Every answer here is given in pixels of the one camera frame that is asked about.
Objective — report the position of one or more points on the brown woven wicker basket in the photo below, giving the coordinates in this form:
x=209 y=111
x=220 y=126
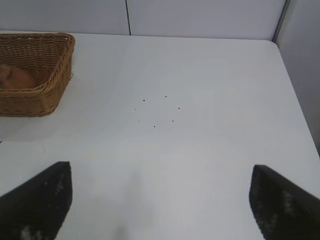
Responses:
x=47 y=82

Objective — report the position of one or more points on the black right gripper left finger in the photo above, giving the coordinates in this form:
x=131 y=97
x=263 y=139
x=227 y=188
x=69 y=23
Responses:
x=35 y=205

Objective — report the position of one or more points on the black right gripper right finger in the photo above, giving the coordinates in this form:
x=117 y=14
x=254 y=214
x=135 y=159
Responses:
x=282 y=207

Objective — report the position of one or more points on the orange mandarin fruit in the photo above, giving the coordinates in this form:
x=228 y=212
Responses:
x=17 y=80

